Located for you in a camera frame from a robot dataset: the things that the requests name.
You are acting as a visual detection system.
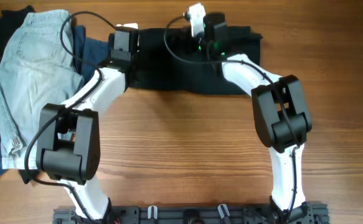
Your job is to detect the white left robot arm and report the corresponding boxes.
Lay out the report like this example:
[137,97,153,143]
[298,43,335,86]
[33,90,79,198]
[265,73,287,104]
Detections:
[36,23,139,223]

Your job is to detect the light grey denim shorts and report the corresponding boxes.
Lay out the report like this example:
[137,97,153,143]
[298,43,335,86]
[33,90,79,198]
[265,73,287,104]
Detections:
[0,9,84,169]

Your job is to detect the black garment at pile bottom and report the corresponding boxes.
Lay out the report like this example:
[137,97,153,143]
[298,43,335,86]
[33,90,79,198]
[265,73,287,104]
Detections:
[0,4,42,185]

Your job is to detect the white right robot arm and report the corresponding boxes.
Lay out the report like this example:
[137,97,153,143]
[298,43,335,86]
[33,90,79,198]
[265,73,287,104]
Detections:
[202,12,312,223]

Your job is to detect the black shorts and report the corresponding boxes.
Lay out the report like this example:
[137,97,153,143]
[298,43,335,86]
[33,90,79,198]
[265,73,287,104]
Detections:
[128,26,263,96]

